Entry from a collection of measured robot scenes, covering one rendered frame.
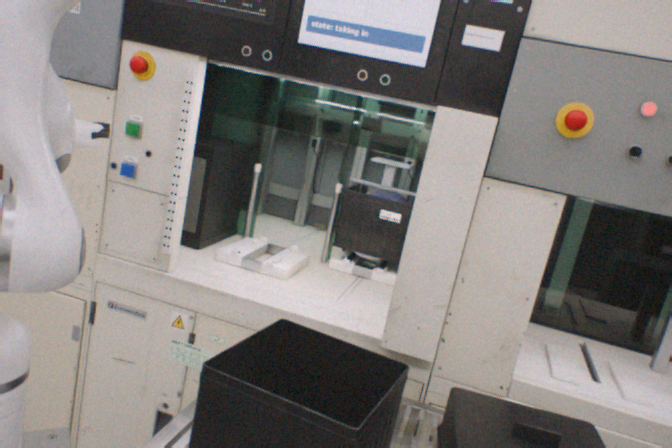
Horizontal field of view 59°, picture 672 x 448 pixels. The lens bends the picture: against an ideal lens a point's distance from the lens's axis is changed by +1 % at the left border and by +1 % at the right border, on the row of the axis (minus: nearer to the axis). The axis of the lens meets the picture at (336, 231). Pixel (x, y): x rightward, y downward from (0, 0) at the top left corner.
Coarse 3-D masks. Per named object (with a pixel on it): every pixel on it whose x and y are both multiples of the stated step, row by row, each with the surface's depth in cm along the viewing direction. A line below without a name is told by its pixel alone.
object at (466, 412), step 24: (456, 408) 112; (480, 408) 114; (504, 408) 116; (528, 408) 118; (456, 432) 104; (480, 432) 105; (504, 432) 107; (528, 432) 105; (552, 432) 105; (576, 432) 113
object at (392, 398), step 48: (288, 336) 118; (240, 384) 91; (288, 384) 120; (336, 384) 116; (384, 384) 112; (192, 432) 96; (240, 432) 92; (288, 432) 89; (336, 432) 86; (384, 432) 103
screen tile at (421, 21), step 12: (384, 0) 122; (420, 0) 120; (432, 0) 120; (372, 12) 123; (384, 12) 123; (396, 12) 122; (408, 12) 121; (420, 12) 121; (408, 24) 122; (420, 24) 121
